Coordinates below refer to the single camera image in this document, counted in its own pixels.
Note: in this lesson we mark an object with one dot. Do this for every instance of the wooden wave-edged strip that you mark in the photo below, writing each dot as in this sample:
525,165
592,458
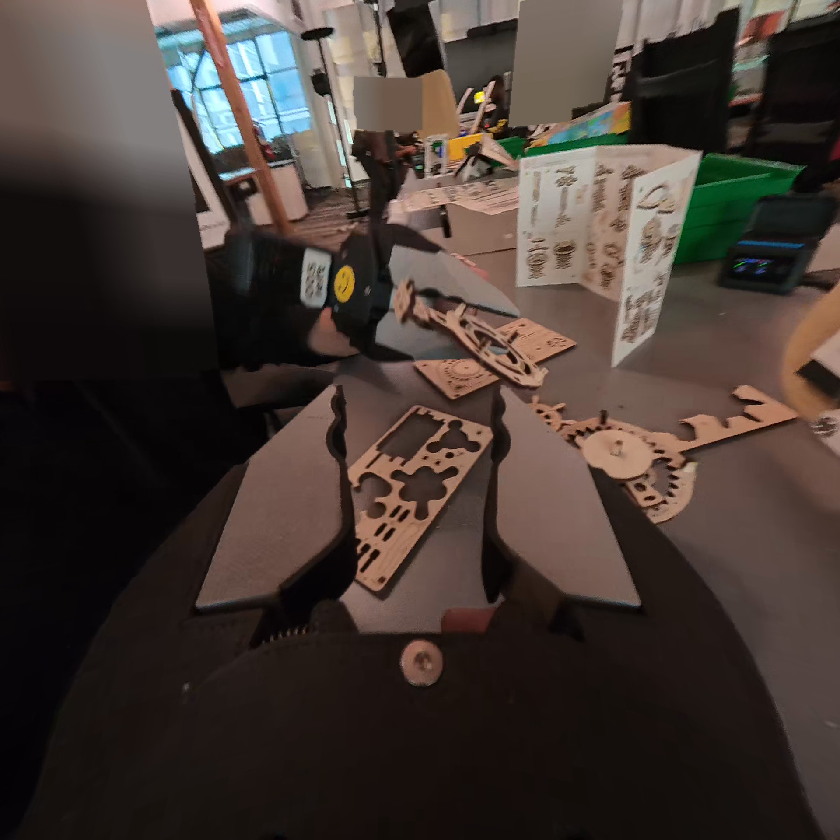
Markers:
741,417

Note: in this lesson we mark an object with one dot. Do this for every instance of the black device with screen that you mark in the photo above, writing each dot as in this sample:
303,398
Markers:
774,262

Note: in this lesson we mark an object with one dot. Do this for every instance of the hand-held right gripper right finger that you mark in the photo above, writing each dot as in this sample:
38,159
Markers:
558,525

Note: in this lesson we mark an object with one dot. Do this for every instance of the wooden sheet with large cutouts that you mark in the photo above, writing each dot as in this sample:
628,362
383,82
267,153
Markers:
484,438

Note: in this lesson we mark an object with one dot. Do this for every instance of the grey cardboard box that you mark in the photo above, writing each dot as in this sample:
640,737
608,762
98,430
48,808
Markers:
479,229

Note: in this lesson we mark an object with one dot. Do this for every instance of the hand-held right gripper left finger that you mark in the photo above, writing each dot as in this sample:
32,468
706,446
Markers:
282,518

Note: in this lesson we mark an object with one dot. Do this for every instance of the green plastic bin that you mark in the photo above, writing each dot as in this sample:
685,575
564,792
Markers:
735,197

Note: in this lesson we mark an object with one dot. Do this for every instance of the black light stand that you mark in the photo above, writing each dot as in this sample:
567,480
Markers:
328,131

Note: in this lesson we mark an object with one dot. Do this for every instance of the assembly instruction leaflet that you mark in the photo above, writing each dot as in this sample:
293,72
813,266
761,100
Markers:
590,216

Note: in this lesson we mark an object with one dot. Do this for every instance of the wooden gear assembly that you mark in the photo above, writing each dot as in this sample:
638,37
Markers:
617,453

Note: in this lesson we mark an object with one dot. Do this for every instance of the wooden sheet with oval outline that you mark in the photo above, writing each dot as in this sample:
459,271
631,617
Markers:
544,341

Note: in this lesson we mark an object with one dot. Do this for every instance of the colourful printed box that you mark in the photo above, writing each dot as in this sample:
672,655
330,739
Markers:
590,121

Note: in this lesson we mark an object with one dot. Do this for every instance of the black high-backed chair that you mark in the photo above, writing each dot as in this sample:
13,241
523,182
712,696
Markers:
682,85

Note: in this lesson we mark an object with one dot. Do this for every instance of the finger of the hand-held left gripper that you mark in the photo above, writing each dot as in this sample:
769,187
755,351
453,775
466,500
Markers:
407,331
459,282

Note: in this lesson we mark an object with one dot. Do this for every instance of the white cabinet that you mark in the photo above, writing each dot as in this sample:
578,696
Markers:
282,190

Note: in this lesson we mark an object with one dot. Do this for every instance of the printed paper sheet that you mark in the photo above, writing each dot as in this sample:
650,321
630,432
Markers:
472,193

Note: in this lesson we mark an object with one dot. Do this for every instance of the wooden post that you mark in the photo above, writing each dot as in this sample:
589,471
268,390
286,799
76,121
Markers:
243,118

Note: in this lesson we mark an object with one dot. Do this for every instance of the instruction sheet on board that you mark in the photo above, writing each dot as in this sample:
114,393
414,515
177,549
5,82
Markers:
797,348

